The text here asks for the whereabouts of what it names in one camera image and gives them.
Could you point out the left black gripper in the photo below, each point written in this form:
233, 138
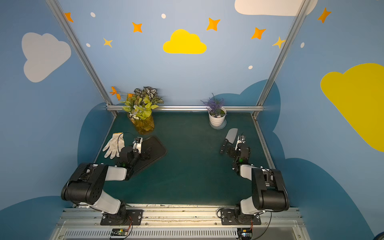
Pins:
143, 151

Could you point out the cleaver knife black handle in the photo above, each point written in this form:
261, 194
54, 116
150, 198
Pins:
229, 139

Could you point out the black cutting board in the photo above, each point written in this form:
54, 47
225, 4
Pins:
151, 144

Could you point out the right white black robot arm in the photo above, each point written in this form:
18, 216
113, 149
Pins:
269, 192

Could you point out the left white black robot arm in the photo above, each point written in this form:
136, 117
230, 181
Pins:
86, 185

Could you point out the left small circuit board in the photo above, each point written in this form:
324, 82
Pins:
118, 233

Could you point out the small circuit board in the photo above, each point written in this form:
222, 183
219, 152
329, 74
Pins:
118, 233
244, 234

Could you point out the right small circuit board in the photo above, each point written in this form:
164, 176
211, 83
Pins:
244, 234

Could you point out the white work glove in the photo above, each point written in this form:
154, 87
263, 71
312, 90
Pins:
114, 146

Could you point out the lavender plant in white pot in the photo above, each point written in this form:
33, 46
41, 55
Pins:
217, 112

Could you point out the green plant in amber vase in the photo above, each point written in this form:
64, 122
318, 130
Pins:
139, 106

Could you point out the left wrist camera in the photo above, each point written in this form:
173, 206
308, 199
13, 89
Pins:
137, 144

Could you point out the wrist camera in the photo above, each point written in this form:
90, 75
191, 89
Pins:
137, 144
240, 141

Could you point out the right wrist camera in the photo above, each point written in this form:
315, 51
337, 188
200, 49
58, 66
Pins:
240, 141

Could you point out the aluminium frame back rail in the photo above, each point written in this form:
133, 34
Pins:
194, 108

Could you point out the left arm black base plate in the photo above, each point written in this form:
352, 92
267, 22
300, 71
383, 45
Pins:
123, 218

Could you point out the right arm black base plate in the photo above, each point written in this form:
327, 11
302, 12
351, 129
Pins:
230, 217

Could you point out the aluminium front rail platform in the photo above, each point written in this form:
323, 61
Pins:
178, 222

